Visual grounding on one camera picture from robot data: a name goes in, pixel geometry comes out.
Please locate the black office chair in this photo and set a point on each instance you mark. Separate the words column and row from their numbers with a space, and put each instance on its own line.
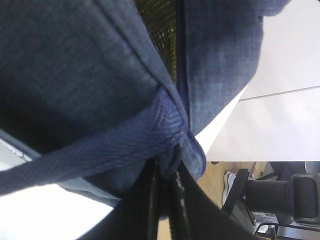
column 263, row 201

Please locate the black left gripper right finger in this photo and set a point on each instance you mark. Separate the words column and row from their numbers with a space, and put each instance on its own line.
column 193, row 216

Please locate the navy blue fabric bag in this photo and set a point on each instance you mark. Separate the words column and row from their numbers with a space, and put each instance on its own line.
column 84, row 91

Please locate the white sneaker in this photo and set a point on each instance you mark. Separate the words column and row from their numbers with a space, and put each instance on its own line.
column 228, row 180

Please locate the green lidded glass container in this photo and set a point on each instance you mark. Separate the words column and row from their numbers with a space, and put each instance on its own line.
column 159, row 16

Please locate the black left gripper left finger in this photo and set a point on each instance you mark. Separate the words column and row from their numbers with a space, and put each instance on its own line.
column 136, row 216

